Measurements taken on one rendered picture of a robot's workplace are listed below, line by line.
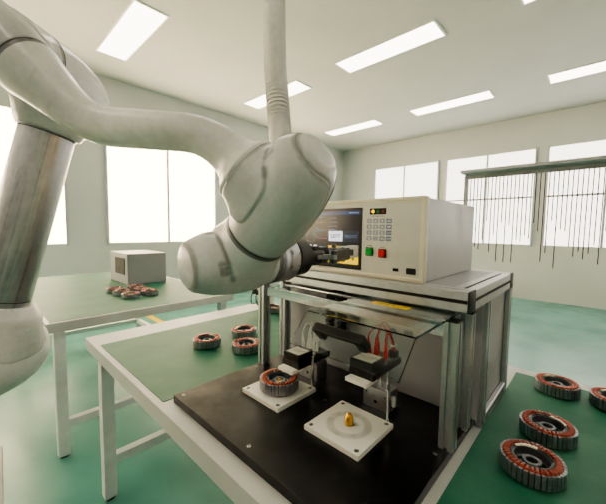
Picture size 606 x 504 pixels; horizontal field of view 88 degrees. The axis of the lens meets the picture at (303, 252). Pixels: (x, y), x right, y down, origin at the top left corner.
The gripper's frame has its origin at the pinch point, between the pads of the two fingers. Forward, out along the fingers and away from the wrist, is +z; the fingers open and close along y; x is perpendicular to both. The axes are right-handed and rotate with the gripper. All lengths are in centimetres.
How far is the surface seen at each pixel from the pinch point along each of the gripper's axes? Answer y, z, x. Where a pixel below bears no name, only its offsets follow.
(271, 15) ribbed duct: -128, 86, 148
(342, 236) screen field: -8.7, 9.5, 3.3
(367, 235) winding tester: -0.6, 9.6, 3.8
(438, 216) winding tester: 14.4, 18.2, 8.9
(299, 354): -17.9, 2.1, -31.5
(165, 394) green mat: -46, -26, -44
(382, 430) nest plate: 10.8, -0.1, -40.3
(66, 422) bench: -156, -32, -100
